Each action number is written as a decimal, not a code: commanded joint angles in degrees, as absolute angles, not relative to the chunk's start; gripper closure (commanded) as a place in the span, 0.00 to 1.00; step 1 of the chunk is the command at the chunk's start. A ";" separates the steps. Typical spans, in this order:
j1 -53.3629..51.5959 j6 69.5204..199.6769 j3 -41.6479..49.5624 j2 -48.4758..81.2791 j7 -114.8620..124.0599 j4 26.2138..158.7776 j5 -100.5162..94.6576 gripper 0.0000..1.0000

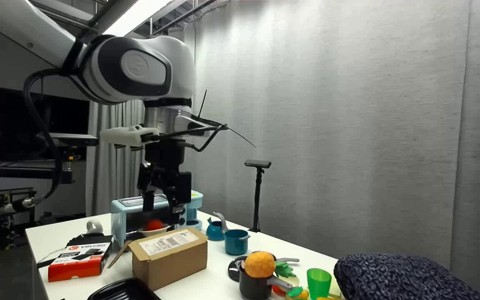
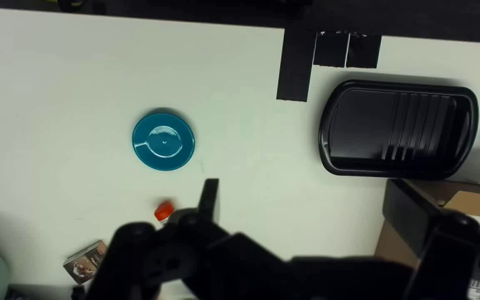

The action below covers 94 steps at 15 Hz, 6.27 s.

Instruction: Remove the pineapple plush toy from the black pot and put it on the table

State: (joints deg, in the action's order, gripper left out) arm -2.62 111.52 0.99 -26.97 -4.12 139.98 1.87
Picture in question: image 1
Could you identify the large teal pot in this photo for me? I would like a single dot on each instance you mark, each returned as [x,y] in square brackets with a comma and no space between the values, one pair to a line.
[238,241]

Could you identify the teal toy kettle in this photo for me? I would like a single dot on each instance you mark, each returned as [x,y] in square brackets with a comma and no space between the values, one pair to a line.
[216,228]

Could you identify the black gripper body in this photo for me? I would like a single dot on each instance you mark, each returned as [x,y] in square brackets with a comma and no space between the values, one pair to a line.
[169,155]

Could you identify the small black pot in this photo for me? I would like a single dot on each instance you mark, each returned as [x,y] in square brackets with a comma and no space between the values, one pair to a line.
[254,285]

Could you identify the small red toy piece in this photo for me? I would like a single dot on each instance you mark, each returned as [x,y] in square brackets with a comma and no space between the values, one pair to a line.
[279,290]

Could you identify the orange pineapple plush toy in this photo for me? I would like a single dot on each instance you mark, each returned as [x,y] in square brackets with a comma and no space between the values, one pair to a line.
[259,263]

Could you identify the dark blue knit cloth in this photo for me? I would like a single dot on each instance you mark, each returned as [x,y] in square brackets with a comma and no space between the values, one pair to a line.
[401,276]

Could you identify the red and black package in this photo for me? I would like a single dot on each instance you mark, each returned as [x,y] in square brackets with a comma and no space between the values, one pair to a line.
[78,261]

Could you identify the grey white small gadget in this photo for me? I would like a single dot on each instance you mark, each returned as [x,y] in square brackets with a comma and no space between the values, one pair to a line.
[94,225]

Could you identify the ceiling light strip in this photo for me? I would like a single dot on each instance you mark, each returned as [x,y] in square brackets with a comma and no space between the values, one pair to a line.
[134,16]

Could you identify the black pan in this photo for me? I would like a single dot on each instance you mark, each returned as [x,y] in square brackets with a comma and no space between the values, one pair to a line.
[234,268]

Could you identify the red toy in rack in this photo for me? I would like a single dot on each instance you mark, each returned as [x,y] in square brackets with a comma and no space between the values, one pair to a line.
[154,225]

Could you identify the teal box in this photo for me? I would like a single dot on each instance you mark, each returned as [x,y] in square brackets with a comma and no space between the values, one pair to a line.
[124,208]

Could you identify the brown cardboard box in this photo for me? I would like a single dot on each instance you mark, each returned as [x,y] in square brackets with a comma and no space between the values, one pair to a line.
[169,258]

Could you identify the black sensor bar camera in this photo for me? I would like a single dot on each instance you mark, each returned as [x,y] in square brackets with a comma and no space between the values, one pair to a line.
[74,138]

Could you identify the green plastic cup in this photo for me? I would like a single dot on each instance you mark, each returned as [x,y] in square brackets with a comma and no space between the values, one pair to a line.
[319,281]

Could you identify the grey pleated curtain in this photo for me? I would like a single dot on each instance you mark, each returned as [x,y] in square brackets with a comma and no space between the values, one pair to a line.
[113,160]

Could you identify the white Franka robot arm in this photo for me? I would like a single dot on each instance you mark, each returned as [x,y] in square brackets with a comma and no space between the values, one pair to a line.
[141,66]

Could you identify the black equipment stand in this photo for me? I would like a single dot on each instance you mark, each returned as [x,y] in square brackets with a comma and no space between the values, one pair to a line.
[4,216]

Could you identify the black wall monitor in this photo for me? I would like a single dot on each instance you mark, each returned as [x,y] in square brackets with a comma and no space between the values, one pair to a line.
[13,121]

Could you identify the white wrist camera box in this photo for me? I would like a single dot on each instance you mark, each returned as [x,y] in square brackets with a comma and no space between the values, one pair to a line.
[129,135]

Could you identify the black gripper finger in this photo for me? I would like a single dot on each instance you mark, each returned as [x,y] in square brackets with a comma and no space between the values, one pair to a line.
[146,176]
[181,188]

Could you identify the black camera tripod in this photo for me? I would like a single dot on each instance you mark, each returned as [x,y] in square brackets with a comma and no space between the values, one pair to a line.
[258,188]

